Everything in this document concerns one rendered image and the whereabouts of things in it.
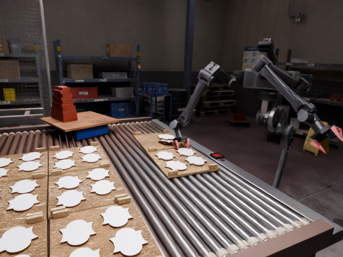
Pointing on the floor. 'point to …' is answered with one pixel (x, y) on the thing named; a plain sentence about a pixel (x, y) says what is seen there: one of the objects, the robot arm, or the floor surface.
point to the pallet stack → (214, 100)
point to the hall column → (189, 46)
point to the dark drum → (178, 94)
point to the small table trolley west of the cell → (155, 103)
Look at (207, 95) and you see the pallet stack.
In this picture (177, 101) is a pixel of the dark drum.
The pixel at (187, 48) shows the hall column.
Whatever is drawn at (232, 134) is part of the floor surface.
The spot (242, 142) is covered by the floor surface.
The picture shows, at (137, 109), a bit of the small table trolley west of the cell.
